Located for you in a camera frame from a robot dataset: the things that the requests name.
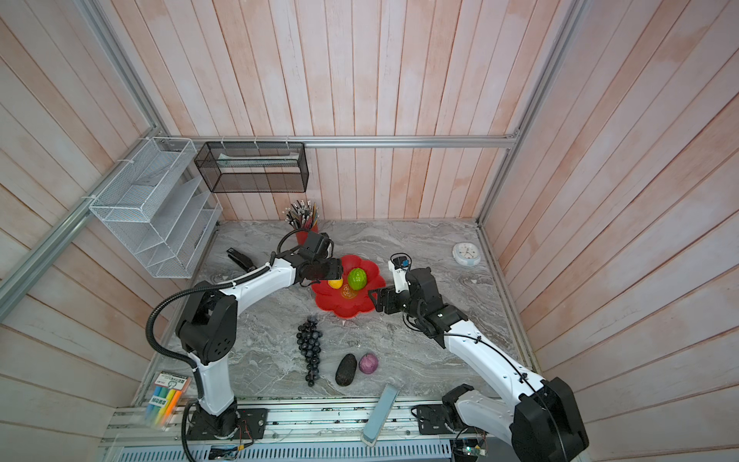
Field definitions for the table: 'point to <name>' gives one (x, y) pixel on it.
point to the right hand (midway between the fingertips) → (379, 290)
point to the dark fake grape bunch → (308, 338)
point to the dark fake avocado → (345, 370)
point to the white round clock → (467, 254)
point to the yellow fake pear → (335, 283)
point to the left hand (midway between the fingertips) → (335, 273)
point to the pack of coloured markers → (168, 389)
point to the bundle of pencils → (301, 215)
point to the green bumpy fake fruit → (357, 278)
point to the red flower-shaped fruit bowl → (331, 299)
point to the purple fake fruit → (368, 363)
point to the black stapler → (242, 261)
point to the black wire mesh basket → (254, 166)
